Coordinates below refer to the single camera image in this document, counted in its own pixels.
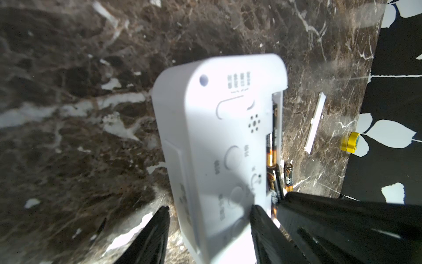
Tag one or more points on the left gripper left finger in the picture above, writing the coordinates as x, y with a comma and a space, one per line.
150, 245

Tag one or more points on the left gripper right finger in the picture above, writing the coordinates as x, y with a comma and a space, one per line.
271, 246

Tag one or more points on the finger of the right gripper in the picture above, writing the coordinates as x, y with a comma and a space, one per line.
335, 231

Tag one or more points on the black gold aaa battery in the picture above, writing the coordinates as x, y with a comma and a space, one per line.
288, 175
273, 169

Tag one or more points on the white battery cover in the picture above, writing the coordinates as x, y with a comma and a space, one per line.
314, 123

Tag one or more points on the white digital alarm clock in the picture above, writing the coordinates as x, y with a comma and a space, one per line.
213, 118

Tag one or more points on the small yellow cap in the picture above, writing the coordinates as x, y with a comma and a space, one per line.
349, 142

